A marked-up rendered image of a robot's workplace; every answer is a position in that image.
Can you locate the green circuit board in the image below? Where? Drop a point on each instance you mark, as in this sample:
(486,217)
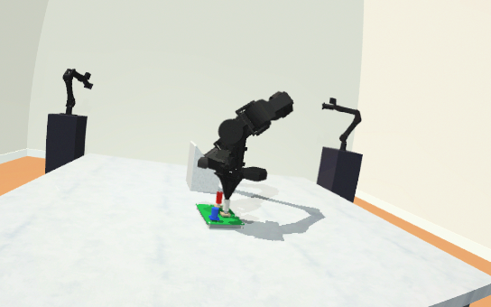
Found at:
(218,214)

